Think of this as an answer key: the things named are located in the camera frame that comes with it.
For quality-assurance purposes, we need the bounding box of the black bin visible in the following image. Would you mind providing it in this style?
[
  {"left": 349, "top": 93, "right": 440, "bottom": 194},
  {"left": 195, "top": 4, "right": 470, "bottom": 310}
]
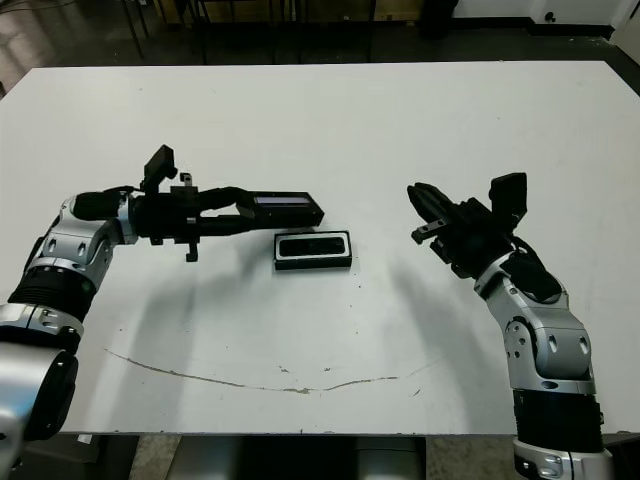
[{"left": 418, "top": 0, "right": 459, "bottom": 40}]

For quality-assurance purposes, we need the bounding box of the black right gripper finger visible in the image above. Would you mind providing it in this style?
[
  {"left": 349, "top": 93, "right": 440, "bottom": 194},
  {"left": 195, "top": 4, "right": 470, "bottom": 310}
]
[
  {"left": 408, "top": 192, "right": 459, "bottom": 225},
  {"left": 407, "top": 182, "right": 464, "bottom": 214}
]

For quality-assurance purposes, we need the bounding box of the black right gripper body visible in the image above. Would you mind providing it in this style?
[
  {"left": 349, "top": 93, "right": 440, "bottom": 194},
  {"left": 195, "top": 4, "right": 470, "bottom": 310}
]
[{"left": 410, "top": 198, "right": 516, "bottom": 279}]

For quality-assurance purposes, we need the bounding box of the white door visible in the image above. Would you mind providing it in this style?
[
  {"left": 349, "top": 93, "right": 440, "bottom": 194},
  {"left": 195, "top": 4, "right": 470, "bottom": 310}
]
[{"left": 608, "top": 0, "right": 640, "bottom": 66}]

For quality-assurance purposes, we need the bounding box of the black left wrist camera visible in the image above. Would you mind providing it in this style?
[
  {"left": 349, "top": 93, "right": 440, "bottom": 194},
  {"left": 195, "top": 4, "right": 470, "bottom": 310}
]
[{"left": 141, "top": 144, "right": 179, "bottom": 194}]

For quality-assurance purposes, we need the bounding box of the black mesh chair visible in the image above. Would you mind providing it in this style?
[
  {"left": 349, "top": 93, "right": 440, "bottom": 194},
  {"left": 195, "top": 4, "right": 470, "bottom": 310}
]
[{"left": 192, "top": 0, "right": 276, "bottom": 65}]

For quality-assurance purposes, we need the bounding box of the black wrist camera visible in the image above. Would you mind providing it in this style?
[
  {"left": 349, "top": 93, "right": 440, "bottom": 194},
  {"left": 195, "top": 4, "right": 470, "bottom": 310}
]
[
  {"left": 141, "top": 144, "right": 179, "bottom": 194},
  {"left": 487, "top": 172, "right": 529, "bottom": 226}
]

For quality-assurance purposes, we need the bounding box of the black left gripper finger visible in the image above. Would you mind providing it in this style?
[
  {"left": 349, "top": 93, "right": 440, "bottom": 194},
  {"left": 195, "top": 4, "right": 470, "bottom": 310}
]
[
  {"left": 197, "top": 186, "right": 256, "bottom": 219},
  {"left": 199, "top": 214, "right": 274, "bottom": 239}
]

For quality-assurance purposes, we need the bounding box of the black box white insert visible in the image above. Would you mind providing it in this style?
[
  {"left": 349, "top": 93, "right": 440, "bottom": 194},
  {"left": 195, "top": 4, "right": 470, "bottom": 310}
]
[{"left": 273, "top": 229, "right": 354, "bottom": 273}]

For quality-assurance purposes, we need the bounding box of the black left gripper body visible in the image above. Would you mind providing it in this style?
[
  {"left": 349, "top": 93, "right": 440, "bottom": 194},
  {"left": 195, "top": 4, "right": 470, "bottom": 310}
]
[{"left": 132, "top": 172, "right": 202, "bottom": 264}]

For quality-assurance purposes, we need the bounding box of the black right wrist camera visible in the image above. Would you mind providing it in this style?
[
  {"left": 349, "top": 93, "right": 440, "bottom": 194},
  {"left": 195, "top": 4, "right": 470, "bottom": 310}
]
[{"left": 487, "top": 172, "right": 529, "bottom": 226}]

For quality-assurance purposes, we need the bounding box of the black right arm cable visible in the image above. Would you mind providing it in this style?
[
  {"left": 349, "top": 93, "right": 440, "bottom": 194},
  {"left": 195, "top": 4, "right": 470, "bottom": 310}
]
[{"left": 509, "top": 234, "right": 540, "bottom": 262}]

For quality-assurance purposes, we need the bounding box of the black box lid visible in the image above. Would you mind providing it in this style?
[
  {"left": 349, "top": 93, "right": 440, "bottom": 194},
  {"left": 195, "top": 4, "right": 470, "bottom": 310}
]
[{"left": 248, "top": 189, "right": 326, "bottom": 232}]

